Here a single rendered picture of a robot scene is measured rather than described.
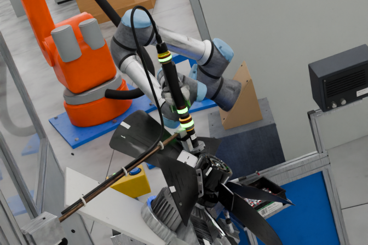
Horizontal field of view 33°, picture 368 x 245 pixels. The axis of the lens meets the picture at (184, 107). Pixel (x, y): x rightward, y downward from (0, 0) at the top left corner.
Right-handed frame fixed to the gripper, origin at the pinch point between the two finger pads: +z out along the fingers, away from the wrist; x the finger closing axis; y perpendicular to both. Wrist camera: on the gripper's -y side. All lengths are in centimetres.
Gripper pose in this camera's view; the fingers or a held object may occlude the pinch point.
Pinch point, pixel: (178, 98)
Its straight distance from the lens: 203.6
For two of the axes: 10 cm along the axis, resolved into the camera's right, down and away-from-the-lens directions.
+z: 1.7, 3.4, -9.3
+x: -9.4, 3.3, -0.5
